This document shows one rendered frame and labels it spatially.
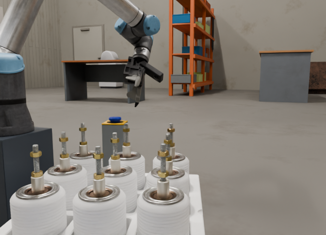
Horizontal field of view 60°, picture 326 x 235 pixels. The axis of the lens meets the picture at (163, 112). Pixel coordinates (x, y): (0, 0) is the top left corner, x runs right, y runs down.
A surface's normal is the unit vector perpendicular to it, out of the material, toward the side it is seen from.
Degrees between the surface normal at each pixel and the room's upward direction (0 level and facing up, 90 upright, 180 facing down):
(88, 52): 90
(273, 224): 0
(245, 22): 90
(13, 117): 72
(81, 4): 90
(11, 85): 90
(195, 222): 0
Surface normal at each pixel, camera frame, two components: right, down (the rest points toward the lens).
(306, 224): 0.00, -0.99
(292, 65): -0.34, 0.13
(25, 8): 0.55, 0.06
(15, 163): 0.93, 0.05
